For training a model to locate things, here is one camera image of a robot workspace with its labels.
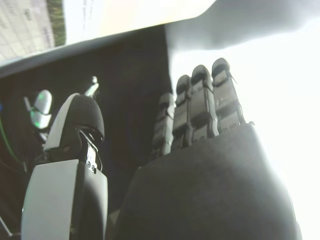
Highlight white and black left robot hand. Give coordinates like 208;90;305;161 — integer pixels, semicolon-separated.
21;57;303;240

